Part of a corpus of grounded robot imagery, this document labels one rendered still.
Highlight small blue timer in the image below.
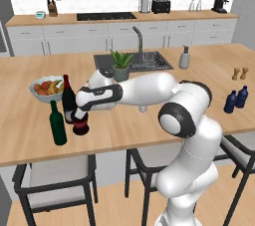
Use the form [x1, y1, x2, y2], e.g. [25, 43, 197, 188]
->
[35, 10, 47, 20]

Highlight wooden shaker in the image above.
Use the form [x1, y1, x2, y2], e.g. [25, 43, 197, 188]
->
[231, 67, 241, 82]
[239, 66, 250, 81]

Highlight black wine bottle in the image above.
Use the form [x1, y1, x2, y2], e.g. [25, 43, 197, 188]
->
[61, 74, 79, 125]

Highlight black hob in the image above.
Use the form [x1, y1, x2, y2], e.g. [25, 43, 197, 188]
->
[76, 11, 138, 23]

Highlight pale clear bottle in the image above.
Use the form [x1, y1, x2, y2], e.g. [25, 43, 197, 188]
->
[137, 104, 149, 114]

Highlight blue plastic bottle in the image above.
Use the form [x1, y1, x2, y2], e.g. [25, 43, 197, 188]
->
[223, 90, 238, 114]
[235, 85, 250, 110]

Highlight dark sink basin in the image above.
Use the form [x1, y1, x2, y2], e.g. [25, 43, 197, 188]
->
[93, 50, 175, 74]

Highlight white fruit bowl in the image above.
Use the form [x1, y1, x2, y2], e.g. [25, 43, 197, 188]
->
[28, 75, 66, 105]

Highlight wooden knife block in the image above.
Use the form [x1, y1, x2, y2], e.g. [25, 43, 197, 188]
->
[46, 0, 60, 18]

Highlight silver kettle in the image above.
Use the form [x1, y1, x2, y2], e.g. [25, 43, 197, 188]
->
[137, 0, 154, 15]

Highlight grey lower cupboard run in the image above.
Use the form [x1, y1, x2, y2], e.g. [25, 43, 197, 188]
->
[6, 18, 239, 58]

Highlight green glass bottle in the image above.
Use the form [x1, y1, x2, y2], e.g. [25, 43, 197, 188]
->
[49, 100, 69, 146]

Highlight grey soap dispenser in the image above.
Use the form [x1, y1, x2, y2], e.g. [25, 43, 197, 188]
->
[178, 45, 191, 71]

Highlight green potted plant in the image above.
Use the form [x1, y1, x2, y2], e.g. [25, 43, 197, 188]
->
[110, 50, 134, 84]

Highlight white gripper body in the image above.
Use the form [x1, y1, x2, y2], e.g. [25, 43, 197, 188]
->
[75, 88, 91, 112]

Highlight grey tap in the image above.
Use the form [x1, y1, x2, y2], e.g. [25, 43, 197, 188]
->
[131, 25, 145, 66]

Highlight black coffee machine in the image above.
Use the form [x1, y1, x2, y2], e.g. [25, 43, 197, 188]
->
[210, 0, 231, 15]

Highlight yellow banana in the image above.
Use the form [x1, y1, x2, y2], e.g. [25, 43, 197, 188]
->
[49, 79, 65, 94]

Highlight black toaster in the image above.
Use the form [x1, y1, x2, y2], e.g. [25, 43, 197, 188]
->
[150, 0, 172, 15]

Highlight black frame stool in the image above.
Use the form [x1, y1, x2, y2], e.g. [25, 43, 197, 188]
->
[124, 141, 187, 226]
[12, 153, 100, 226]
[212, 132, 255, 226]

